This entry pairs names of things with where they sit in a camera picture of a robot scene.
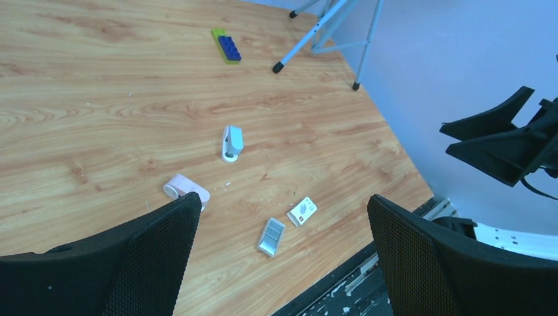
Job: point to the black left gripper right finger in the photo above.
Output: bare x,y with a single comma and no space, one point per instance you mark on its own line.
486,280

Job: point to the white staple box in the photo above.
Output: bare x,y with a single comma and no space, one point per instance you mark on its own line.
300,213

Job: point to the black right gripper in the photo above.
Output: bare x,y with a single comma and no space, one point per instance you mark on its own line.
511,155

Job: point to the purple green small block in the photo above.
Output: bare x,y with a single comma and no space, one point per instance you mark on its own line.
226,46

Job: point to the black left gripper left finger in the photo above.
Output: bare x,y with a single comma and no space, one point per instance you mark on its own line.
135,268

